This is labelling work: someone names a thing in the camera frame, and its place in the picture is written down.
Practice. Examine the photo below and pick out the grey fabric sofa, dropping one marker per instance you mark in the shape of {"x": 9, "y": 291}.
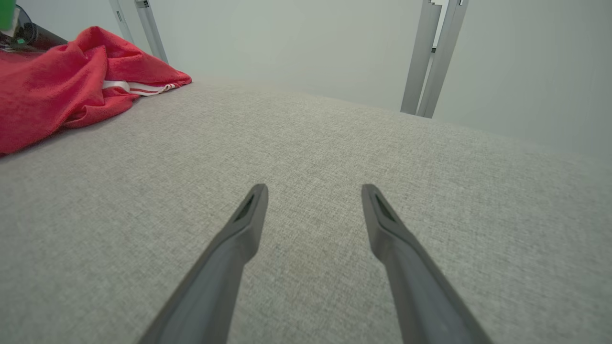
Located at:
{"x": 311, "y": 143}

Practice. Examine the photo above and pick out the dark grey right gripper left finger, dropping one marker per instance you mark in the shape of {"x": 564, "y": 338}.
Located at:
{"x": 215, "y": 286}

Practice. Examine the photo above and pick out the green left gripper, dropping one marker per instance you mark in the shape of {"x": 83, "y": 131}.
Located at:
{"x": 7, "y": 14}

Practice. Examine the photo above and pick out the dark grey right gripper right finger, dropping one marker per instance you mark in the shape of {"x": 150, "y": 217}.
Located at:
{"x": 420, "y": 296}

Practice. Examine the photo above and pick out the red white basketball jersey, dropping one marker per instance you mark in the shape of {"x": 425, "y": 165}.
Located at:
{"x": 48, "y": 86}

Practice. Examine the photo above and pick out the grey double partition post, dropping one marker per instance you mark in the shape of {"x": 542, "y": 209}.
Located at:
{"x": 418, "y": 71}

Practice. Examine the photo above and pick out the grey metal post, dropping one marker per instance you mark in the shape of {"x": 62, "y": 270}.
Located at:
{"x": 119, "y": 19}
{"x": 152, "y": 28}

